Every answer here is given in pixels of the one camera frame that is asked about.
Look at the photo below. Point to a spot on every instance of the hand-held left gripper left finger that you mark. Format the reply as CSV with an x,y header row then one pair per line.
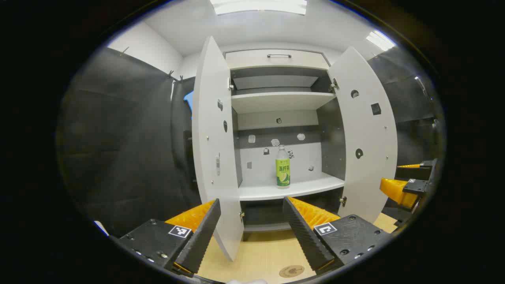
x,y
199,240

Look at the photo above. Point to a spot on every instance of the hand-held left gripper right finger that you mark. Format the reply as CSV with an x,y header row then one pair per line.
x,y
305,236

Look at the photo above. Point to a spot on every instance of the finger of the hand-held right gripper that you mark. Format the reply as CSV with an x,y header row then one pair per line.
x,y
398,191
412,172

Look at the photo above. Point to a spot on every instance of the white cabinet door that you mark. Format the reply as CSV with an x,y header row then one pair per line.
x,y
371,134
213,138

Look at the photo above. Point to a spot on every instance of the white cabinet shelf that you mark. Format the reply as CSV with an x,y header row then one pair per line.
x,y
307,187
276,102

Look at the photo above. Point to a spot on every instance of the white cabinet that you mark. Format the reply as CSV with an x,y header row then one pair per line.
x,y
264,173

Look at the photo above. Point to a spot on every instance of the green label clear bottle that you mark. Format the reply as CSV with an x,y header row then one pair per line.
x,y
283,173

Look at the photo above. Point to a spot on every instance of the black backdrop cloth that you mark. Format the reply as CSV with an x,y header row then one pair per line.
x,y
406,146
126,138

